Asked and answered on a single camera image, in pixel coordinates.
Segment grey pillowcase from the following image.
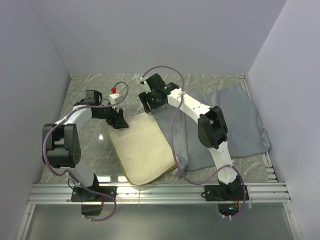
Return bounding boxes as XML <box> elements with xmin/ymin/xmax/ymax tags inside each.
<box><xmin>151</xmin><ymin>83</ymin><xmax>271</xmax><ymax>171</ymax></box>

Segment aluminium right side rail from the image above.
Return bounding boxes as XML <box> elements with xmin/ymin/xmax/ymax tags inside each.
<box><xmin>239</xmin><ymin>75</ymin><xmax>278</xmax><ymax>183</ymax></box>

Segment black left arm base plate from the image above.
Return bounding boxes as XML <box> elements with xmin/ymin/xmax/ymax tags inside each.
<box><xmin>70</xmin><ymin>185</ymin><xmax>117</xmax><ymax>202</ymax></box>

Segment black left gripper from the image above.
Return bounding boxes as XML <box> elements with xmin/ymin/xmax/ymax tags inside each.
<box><xmin>94</xmin><ymin>100</ymin><xmax>129</xmax><ymax>129</ymax></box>

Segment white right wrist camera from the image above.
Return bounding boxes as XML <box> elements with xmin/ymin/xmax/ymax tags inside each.
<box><xmin>139</xmin><ymin>76</ymin><xmax>151</xmax><ymax>94</ymax></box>

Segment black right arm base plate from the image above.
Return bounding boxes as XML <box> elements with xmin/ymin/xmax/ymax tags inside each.
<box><xmin>201</xmin><ymin>184</ymin><xmax>249</xmax><ymax>202</ymax></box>

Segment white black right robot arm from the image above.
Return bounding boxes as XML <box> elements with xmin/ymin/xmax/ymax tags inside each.
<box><xmin>138</xmin><ymin>73</ymin><xmax>247</xmax><ymax>200</ymax></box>

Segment aluminium front rail frame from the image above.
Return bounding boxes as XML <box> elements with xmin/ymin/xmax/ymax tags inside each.
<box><xmin>16</xmin><ymin>181</ymin><xmax>303</xmax><ymax>240</ymax></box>

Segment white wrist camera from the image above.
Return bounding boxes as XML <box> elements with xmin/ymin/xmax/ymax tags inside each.
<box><xmin>108</xmin><ymin>87</ymin><xmax>124</xmax><ymax>108</ymax></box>
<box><xmin>139</xmin><ymin>76</ymin><xmax>151</xmax><ymax>94</ymax></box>

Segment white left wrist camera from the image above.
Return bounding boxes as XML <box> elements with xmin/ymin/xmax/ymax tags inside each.
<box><xmin>108</xmin><ymin>87</ymin><xmax>124</xmax><ymax>108</ymax></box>

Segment cream quilted pillow yellow edge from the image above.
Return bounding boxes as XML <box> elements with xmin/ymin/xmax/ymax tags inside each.
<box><xmin>108</xmin><ymin>112</ymin><xmax>176</xmax><ymax>186</ymax></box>

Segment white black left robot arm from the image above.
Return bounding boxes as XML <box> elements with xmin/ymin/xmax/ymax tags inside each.
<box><xmin>42</xmin><ymin>88</ymin><xmax>129</xmax><ymax>201</ymax></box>

